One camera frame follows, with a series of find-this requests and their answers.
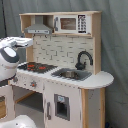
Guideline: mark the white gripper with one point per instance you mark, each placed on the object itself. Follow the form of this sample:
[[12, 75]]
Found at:
[[16, 42]]

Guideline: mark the white toy microwave door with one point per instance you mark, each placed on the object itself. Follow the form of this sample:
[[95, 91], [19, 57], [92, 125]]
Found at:
[[65, 23]]

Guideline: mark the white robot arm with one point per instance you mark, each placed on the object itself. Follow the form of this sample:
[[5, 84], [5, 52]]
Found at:
[[9, 61]]

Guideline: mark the white wooden toy kitchen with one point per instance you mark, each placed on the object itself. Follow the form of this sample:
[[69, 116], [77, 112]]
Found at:
[[80, 51]]

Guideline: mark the black toy stovetop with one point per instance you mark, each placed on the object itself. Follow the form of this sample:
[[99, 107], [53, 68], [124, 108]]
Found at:
[[36, 67]]

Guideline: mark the grey range hood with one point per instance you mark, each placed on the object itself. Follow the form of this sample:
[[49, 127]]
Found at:
[[38, 27]]

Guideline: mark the left red stove knob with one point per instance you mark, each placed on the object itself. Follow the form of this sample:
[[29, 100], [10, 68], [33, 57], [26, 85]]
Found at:
[[15, 79]]

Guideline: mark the red stove knob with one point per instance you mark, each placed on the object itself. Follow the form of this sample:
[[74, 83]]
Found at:
[[33, 84], [15, 79]]

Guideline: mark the right red stove knob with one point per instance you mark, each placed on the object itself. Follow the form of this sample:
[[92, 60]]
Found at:
[[33, 84]]

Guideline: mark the white open oven door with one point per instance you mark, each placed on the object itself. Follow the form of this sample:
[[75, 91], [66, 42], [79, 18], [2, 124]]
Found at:
[[7, 111]]

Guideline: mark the grey toy sink basin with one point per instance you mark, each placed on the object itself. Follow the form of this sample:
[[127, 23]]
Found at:
[[72, 74]]

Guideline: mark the black microwave keypad panel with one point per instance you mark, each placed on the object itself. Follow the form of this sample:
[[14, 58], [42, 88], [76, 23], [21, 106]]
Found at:
[[81, 23]]

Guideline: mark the white fridge door with dispenser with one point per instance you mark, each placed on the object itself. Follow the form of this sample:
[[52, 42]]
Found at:
[[62, 106]]

